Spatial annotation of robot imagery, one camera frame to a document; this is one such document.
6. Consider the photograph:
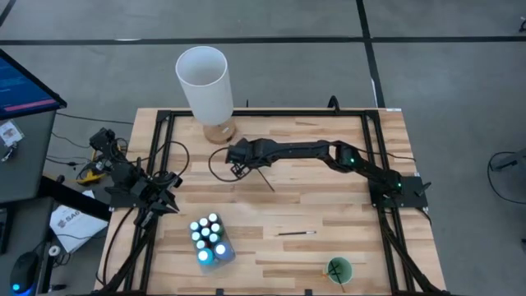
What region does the large purple paint bottle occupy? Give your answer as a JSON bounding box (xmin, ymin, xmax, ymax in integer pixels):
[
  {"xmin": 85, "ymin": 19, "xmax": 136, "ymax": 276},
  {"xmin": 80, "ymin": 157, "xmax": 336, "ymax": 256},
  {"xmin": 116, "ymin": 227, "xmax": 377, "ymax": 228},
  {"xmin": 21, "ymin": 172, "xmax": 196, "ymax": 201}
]
[{"xmin": 214, "ymin": 242, "xmax": 236, "ymax": 262}]

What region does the yellow cable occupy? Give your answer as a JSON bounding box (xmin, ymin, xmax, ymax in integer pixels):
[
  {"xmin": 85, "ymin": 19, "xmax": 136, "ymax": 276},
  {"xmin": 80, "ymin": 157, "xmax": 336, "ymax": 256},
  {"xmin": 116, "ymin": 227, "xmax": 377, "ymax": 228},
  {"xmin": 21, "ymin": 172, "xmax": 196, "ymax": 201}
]
[{"xmin": 76, "ymin": 141, "xmax": 121, "ymax": 185}]

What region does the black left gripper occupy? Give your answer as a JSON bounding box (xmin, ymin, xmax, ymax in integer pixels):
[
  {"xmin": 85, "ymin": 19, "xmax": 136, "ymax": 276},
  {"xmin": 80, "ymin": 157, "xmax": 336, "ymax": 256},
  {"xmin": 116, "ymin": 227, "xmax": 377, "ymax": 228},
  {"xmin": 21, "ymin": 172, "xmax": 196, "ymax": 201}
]
[{"xmin": 131, "ymin": 171, "xmax": 185, "ymax": 228}]

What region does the blue-screen computer monitor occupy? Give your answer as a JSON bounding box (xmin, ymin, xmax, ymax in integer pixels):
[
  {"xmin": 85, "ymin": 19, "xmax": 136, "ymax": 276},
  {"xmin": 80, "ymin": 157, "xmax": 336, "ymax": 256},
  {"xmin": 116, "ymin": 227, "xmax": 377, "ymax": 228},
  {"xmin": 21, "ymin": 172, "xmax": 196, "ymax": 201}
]
[{"xmin": 0, "ymin": 48, "xmax": 68, "ymax": 122}]

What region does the green cup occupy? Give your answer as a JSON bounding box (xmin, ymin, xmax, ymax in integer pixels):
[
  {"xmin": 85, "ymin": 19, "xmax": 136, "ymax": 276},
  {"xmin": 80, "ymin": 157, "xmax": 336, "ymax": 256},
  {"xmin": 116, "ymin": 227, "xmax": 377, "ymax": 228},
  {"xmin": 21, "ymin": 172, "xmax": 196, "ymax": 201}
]
[{"xmin": 325, "ymin": 256, "xmax": 354, "ymax": 286}]

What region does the black paintbrush silver ferrule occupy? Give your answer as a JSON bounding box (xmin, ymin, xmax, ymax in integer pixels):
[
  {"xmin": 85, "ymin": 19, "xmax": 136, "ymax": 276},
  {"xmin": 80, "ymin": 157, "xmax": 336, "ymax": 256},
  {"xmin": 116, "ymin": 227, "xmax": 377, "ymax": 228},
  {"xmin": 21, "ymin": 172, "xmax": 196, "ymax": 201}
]
[
  {"xmin": 255, "ymin": 165, "xmax": 276, "ymax": 193},
  {"xmin": 328, "ymin": 262, "xmax": 344, "ymax": 284},
  {"xmin": 277, "ymin": 230, "xmax": 317, "ymax": 238}
]

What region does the metal key clip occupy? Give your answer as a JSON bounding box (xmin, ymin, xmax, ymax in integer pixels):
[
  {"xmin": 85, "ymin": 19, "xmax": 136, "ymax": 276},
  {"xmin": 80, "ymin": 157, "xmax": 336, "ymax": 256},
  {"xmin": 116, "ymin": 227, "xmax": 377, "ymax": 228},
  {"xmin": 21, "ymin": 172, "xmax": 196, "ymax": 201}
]
[{"xmin": 1, "ymin": 141, "xmax": 21, "ymax": 163}]

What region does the white shade wooden base lamp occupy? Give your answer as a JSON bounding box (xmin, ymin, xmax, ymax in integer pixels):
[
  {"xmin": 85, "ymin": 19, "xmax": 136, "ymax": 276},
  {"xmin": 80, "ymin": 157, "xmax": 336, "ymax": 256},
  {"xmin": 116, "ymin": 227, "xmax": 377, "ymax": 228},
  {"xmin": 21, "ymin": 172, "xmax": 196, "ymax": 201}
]
[{"xmin": 174, "ymin": 44, "xmax": 238, "ymax": 146}]

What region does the black cable bundle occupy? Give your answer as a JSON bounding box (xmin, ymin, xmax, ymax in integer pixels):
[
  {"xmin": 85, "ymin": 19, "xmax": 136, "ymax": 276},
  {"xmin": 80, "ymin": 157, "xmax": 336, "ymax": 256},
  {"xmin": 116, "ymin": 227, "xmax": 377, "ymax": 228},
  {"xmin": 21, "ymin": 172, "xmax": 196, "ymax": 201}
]
[{"xmin": 44, "ymin": 130, "xmax": 108, "ymax": 186}]

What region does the black metal table frame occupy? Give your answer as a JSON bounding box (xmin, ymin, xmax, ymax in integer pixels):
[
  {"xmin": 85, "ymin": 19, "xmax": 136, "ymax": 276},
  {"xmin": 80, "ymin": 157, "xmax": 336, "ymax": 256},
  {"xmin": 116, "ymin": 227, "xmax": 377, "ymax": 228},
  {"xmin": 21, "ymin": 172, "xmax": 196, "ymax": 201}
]
[{"xmin": 93, "ymin": 108, "xmax": 450, "ymax": 296}]

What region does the black computer mouse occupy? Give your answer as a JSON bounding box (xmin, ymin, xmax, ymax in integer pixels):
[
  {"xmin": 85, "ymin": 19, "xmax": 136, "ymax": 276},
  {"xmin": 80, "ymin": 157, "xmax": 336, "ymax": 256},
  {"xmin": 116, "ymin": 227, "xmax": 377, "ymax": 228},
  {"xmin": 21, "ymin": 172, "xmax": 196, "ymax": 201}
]
[{"xmin": 8, "ymin": 251, "xmax": 41, "ymax": 296}]

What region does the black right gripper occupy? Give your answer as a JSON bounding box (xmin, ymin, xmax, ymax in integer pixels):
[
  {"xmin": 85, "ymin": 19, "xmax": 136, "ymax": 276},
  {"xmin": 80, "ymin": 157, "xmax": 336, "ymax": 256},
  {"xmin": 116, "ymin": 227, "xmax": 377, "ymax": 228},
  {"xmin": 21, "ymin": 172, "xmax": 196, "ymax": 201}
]
[{"xmin": 224, "ymin": 137, "xmax": 275, "ymax": 173}]

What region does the white paper booklet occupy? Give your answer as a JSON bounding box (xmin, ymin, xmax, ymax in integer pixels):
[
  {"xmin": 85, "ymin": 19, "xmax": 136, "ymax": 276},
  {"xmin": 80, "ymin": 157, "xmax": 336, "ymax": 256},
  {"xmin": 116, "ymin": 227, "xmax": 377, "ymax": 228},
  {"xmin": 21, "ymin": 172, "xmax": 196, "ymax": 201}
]
[{"xmin": 48, "ymin": 189, "xmax": 110, "ymax": 254}]

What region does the grey side desk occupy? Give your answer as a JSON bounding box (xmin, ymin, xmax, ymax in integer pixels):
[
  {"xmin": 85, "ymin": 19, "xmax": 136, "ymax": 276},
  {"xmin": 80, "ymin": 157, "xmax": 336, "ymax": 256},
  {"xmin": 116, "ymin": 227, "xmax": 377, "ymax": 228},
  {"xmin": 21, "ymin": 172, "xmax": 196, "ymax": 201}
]
[{"xmin": 0, "ymin": 109, "xmax": 58, "ymax": 206}]

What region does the large cyan paint bottle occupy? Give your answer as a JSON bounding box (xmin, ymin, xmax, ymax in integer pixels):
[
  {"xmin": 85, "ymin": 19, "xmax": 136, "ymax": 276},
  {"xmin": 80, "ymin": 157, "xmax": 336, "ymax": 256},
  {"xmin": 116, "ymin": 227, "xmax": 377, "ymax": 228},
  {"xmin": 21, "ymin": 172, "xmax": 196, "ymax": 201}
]
[{"xmin": 196, "ymin": 247, "xmax": 215, "ymax": 266}]

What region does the white badge card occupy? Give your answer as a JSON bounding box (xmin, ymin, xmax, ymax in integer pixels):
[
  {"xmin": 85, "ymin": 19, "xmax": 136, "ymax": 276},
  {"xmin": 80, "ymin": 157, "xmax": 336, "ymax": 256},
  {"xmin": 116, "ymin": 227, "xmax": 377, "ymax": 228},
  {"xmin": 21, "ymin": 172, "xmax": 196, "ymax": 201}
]
[{"xmin": 0, "ymin": 121, "xmax": 25, "ymax": 148}]

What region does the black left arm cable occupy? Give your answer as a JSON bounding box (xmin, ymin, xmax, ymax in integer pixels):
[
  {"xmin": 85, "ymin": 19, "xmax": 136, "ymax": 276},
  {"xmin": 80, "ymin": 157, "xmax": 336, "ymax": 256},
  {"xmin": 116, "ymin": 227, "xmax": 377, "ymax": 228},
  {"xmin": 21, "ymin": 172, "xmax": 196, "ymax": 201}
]
[{"xmin": 135, "ymin": 141, "xmax": 191, "ymax": 178}]

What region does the clear plastic bin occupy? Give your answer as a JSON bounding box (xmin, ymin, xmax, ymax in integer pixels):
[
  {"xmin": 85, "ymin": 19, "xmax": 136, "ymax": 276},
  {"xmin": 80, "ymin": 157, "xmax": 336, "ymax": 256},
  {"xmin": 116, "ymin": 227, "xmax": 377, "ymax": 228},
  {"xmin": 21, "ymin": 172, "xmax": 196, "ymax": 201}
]
[{"xmin": 187, "ymin": 212, "xmax": 238, "ymax": 275}]

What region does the black floor cable loop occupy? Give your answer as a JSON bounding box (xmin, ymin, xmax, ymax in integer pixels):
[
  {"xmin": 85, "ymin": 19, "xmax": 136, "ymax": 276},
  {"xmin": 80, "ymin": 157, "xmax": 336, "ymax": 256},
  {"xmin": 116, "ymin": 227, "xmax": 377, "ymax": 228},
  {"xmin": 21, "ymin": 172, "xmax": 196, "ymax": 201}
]
[{"xmin": 487, "ymin": 150, "xmax": 526, "ymax": 206}]

